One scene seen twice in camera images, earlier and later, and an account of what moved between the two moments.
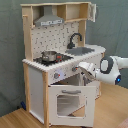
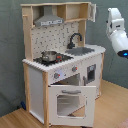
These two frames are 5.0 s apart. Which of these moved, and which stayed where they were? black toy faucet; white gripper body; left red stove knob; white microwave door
Moved: white gripper body
Stayed: white microwave door; black toy faucet; left red stove knob
